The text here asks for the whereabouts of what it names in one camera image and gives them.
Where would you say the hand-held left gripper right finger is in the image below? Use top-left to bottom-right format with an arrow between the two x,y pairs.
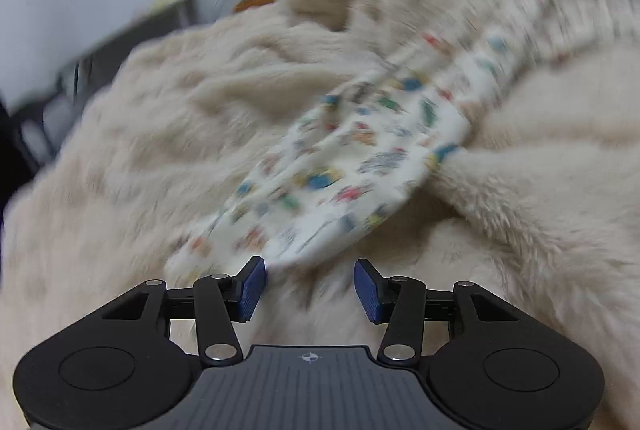
353,259 -> 546,366

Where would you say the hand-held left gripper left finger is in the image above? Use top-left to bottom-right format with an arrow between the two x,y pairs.
75,256 -> 267,366

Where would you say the white colourful printed garment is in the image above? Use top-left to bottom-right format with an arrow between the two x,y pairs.
165,28 -> 521,282

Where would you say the cream fluffy blanket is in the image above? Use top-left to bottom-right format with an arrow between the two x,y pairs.
0,0 -> 640,430

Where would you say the grey desk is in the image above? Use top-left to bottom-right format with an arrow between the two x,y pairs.
7,0 -> 201,151

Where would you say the orange object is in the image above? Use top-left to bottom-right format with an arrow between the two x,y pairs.
234,0 -> 276,14

